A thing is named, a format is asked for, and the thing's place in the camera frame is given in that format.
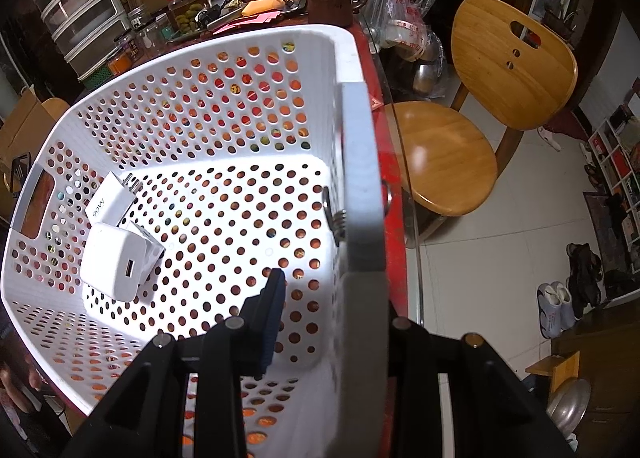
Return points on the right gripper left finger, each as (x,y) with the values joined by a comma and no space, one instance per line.
(142,414)

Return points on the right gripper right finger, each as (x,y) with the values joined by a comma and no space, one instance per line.
(492,413)

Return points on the white charger adapter front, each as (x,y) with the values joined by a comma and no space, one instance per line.
(116,261)

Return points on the white charger adapter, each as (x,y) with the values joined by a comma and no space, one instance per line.
(116,261)
(112,199)

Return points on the white perforated plastic basket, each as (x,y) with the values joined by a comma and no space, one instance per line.
(251,152)

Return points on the metal pot lid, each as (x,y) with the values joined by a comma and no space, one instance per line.
(568,405)

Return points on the grey white slippers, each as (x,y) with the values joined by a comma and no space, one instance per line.
(555,309)

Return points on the white storage shelf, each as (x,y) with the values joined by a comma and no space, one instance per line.
(615,144)

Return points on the cardboard box open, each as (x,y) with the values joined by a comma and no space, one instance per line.
(26,129)

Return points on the wooden chair left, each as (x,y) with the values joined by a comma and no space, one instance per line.
(55,107)

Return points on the wooden chair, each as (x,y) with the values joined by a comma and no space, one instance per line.
(55,107)
(515,76)

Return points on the wooden chair right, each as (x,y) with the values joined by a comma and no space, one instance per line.
(515,76)

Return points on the empty glass jar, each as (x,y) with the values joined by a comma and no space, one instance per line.
(147,30)

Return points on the white plastic bag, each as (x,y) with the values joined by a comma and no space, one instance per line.
(399,24)

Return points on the pickle glass jar red lid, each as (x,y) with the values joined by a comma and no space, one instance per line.
(182,14)

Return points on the stacked white food cover tower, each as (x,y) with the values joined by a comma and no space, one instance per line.
(84,31)

